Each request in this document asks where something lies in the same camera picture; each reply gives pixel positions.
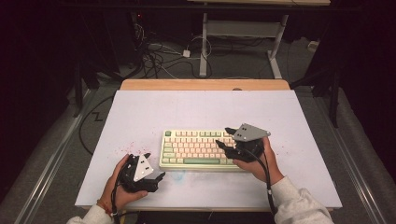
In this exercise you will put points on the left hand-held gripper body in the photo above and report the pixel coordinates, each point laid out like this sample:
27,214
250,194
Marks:
141,169

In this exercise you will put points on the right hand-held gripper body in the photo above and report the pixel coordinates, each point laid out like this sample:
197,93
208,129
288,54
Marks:
249,133

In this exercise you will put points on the green and cream keyboard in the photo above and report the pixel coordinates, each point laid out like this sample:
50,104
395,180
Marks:
193,149

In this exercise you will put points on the person's left hand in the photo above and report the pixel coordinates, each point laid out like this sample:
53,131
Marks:
110,193

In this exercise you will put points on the person's right hand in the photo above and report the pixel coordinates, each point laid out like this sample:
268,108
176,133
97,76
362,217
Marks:
264,169

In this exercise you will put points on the white table cover board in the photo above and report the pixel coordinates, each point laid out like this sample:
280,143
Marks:
202,109

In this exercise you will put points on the wooden table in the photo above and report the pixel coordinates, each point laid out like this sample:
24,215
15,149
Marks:
202,84

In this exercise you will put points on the white power adapter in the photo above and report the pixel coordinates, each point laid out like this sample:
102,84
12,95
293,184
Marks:
186,53

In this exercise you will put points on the aluminium floor rail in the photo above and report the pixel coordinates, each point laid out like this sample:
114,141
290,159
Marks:
351,169
53,165

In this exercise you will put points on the white metal frame desk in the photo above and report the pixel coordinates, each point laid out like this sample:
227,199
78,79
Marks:
243,28

